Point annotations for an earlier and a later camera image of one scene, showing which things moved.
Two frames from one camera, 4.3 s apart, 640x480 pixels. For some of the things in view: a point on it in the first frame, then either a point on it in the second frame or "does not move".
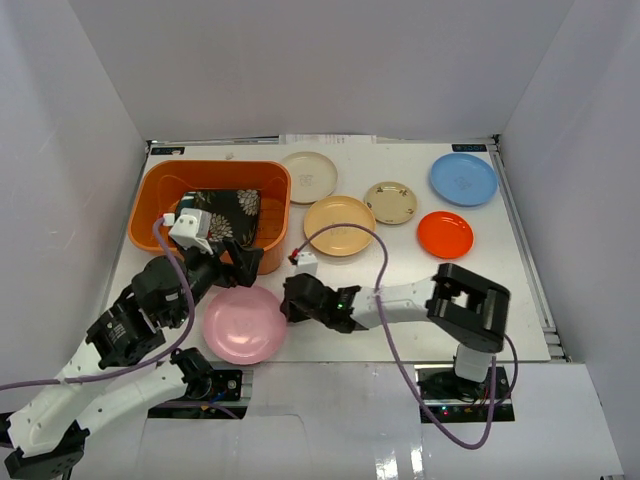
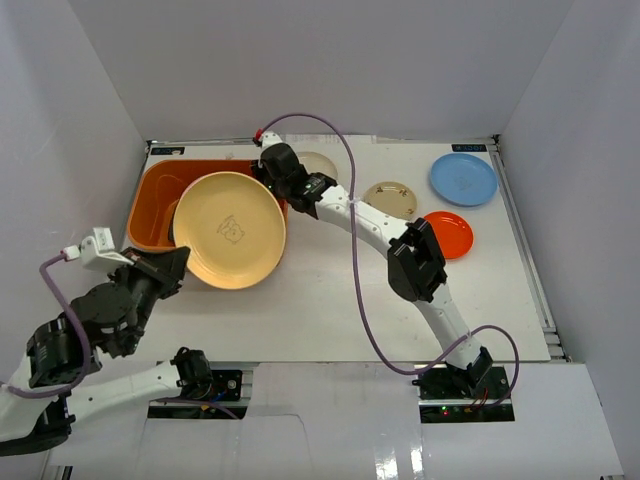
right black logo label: (469, 148) does not move
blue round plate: (464, 179) does not move
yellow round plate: (339, 240) → (234, 225)
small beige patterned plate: (392, 202) does not move
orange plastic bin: (160, 184) does not move
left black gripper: (232, 262) → (157, 270)
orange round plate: (445, 235) does not move
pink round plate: (245, 325) → (194, 182)
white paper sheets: (327, 139) does not move
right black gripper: (291, 313) → (259, 167)
